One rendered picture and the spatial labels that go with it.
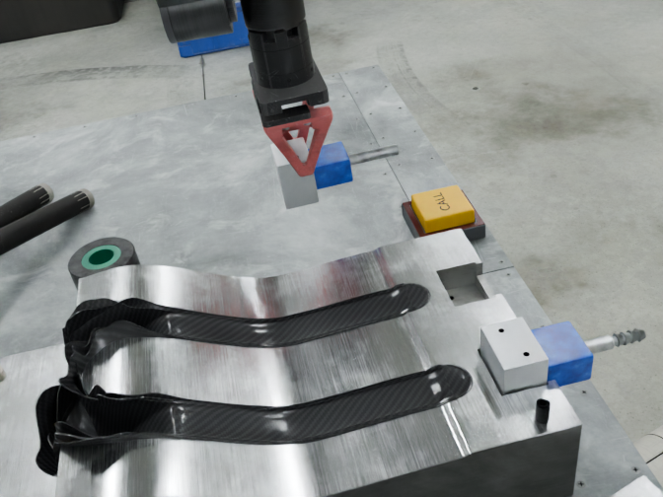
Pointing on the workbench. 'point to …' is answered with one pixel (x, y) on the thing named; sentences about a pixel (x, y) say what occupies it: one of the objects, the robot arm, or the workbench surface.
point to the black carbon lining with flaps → (391, 394)
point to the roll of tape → (102, 257)
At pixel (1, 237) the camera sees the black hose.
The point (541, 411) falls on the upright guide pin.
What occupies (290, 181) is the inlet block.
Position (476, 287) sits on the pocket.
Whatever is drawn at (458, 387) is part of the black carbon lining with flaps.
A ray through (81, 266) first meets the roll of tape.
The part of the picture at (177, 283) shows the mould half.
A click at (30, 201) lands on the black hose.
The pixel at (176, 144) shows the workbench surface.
